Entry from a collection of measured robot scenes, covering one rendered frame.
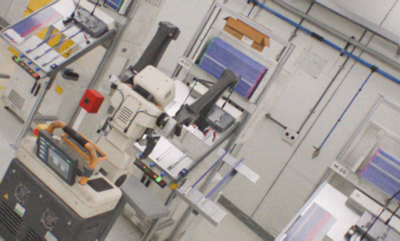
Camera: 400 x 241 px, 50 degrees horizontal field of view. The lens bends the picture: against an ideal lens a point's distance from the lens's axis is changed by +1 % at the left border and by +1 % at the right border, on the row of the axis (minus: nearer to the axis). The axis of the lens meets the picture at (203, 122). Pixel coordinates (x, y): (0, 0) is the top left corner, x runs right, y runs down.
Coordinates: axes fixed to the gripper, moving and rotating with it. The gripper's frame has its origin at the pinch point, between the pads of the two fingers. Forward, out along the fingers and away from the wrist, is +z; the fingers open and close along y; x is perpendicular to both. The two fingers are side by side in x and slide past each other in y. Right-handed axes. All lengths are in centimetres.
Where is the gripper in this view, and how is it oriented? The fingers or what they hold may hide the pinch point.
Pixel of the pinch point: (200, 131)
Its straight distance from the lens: 304.9
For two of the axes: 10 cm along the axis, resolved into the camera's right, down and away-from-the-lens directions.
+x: -6.8, 5.7, -4.7
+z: -0.4, 6.0, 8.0
